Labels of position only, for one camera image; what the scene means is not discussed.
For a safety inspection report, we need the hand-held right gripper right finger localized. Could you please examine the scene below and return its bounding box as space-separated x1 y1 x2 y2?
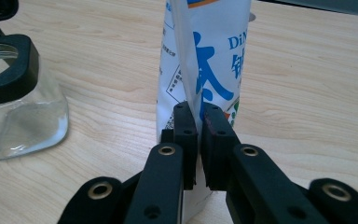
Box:
200 104 321 224

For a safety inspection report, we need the blue white carton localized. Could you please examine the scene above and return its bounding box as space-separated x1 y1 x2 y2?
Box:
156 0 253 224

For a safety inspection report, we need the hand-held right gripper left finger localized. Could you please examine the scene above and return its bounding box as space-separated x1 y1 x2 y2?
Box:
124 101 199 224

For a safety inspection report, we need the glass jar with black lid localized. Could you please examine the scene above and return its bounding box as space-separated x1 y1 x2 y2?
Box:
0 0 70 161

